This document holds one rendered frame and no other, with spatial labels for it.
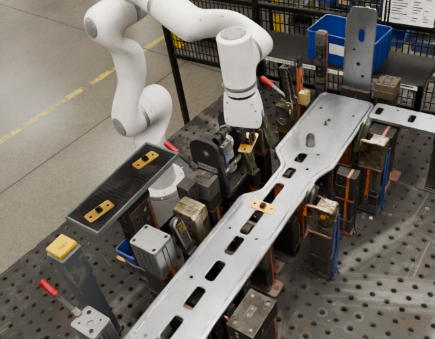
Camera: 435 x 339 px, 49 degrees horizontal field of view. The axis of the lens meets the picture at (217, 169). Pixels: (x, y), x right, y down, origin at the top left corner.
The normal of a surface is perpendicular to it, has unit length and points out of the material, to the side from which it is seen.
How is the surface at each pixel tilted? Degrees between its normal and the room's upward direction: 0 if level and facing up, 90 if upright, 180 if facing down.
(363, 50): 90
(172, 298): 0
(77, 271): 90
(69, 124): 0
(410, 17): 90
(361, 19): 90
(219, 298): 0
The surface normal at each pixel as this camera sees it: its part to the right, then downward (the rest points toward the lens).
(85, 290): 0.82, 0.29
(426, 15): -0.55, 0.62
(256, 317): -0.14, -0.73
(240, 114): -0.34, 0.68
